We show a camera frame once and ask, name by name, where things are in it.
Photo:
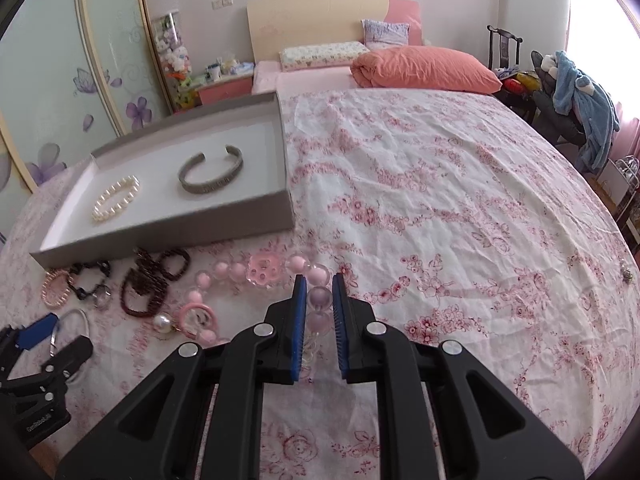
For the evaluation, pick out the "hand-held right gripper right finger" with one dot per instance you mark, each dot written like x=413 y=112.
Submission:
x=340 y=332

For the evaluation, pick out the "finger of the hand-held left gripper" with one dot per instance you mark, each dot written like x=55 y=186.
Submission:
x=37 y=329
x=75 y=352

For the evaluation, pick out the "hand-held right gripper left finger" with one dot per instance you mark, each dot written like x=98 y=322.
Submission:
x=299 y=332

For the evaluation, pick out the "thin silver bangle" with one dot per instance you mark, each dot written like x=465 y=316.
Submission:
x=85 y=320

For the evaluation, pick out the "grey jewelry tray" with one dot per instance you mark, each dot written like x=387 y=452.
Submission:
x=225 y=210

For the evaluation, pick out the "grey metal cuff bangle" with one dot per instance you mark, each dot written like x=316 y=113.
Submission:
x=207 y=188

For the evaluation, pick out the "pink and cream nightstand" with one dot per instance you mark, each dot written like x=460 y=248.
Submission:
x=225 y=91

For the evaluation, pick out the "flower print sliding wardrobe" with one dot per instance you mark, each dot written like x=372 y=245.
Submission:
x=50 y=60

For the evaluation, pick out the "white cup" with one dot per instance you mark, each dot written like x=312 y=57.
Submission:
x=215 y=72

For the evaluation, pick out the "folded salmon quilt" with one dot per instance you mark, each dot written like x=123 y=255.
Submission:
x=425 y=67

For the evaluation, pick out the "floral print pillow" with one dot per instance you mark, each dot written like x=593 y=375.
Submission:
x=320 y=54

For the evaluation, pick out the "small purple cushion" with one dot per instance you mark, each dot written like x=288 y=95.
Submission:
x=385 y=34

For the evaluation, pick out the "grey chair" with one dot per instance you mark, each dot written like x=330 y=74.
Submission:
x=555 y=115

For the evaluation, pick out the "red yellow plush toy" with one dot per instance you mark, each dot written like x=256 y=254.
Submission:
x=520 y=82

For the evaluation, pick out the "clear tube of plush toys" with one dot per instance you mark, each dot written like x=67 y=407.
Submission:
x=172 y=50

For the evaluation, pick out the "cardboard box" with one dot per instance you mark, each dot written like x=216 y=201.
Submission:
x=612 y=182

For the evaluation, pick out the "cream and pink headboard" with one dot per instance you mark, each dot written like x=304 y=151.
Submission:
x=310 y=20

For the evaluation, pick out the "dark wooden chair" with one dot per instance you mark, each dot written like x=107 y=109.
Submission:
x=502 y=47

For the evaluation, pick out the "blue plush robe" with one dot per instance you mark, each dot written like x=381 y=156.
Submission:
x=585 y=100

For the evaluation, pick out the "pink curtain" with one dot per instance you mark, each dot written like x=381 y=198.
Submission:
x=631 y=135

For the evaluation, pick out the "white wall socket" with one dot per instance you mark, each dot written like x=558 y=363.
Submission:
x=222 y=2

